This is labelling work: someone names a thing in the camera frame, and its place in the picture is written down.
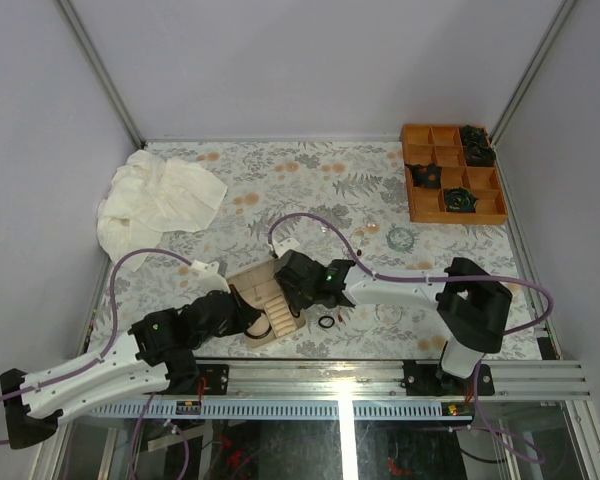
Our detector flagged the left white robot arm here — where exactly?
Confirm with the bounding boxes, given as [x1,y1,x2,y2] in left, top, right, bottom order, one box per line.
[0,289,264,450]

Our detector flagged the thin silver cuff bracelet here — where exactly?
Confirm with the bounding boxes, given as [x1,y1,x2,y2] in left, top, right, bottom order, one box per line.
[374,301,407,328]

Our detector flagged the black fabric flower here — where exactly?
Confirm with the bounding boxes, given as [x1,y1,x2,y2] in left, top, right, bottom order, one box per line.
[464,142,496,168]
[459,125,489,145]

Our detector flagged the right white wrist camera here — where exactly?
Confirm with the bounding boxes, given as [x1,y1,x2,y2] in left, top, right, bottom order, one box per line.
[270,238,300,259]

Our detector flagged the beige jewelry box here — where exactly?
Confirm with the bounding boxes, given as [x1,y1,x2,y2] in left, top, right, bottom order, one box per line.
[227,260,306,349]

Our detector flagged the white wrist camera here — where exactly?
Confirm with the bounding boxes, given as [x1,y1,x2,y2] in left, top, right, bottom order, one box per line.
[270,238,300,259]
[189,260,230,293]

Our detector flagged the black flower green swirls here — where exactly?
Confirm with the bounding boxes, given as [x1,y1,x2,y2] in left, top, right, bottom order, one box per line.
[443,187,478,213]

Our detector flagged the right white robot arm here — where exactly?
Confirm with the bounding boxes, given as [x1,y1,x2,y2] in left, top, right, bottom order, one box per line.
[274,250,513,395]

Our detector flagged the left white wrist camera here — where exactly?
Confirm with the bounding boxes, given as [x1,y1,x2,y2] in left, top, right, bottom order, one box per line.
[189,260,230,293]

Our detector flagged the floral patterned tablecloth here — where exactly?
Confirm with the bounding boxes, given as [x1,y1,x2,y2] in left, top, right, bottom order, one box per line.
[115,142,520,359]

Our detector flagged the orange wooden divided tray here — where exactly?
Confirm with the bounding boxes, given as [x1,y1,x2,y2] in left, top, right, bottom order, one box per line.
[401,124,508,225]

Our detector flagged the black flower orange dots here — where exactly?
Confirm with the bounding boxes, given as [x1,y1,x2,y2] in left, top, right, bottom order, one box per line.
[407,163,442,189]

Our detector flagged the black fabric flower top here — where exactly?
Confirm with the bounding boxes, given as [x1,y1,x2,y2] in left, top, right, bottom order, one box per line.
[459,125,489,145]

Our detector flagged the black bangle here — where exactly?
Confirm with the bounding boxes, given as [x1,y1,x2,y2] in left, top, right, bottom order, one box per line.
[244,318,272,340]

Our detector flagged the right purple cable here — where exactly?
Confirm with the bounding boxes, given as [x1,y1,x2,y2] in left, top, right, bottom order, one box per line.
[267,212,555,464]

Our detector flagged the purple cable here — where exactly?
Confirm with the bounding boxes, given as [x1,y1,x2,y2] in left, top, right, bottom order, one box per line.
[267,212,555,464]
[0,247,196,446]

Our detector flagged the white crumpled cloth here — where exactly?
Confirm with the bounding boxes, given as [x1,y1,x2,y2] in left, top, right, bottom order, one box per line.
[96,150,228,263]

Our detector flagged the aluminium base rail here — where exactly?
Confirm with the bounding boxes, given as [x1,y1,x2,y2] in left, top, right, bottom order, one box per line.
[91,359,591,422]

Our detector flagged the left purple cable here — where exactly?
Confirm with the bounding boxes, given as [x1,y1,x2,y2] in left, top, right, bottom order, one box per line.
[0,247,196,446]

